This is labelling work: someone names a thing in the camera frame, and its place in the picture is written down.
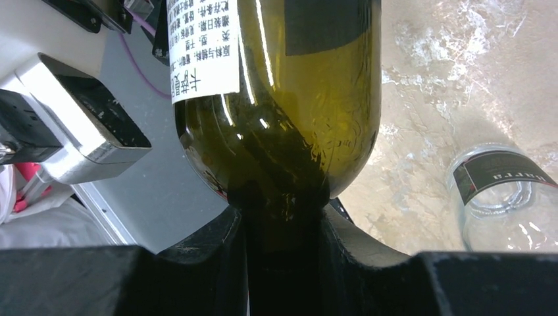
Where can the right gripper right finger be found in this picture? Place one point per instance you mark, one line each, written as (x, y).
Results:
(362, 276)

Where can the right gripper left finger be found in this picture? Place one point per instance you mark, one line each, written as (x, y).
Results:
(204, 274)

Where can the clear bottle near silver cap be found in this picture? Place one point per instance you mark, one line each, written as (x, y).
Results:
(504, 201)

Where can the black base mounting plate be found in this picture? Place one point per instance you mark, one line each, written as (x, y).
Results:
(119, 16)

